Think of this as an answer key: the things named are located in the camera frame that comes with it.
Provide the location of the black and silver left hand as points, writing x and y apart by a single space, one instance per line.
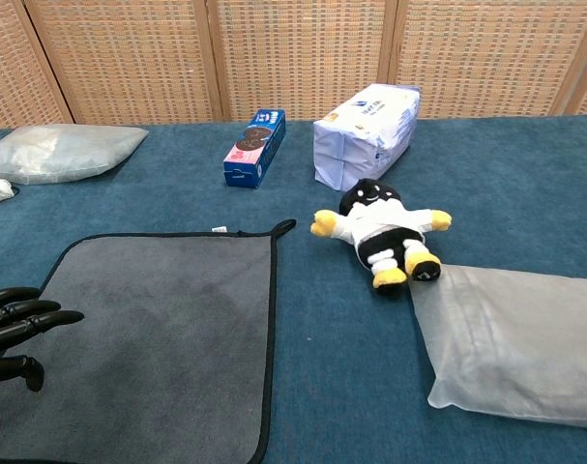
12 321

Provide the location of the translucent bag with white contents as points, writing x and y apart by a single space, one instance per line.
61 152

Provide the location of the blue cookie box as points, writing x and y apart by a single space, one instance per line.
254 154

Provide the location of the grey cloth mat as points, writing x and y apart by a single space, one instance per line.
167 338

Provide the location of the woven wooden folding screen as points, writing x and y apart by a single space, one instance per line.
298 53

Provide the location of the translucent empty-looking plastic bag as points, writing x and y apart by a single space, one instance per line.
510 343

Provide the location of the black white plush doll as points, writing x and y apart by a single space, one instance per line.
380 227

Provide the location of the white tissue pack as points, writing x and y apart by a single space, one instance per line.
361 140

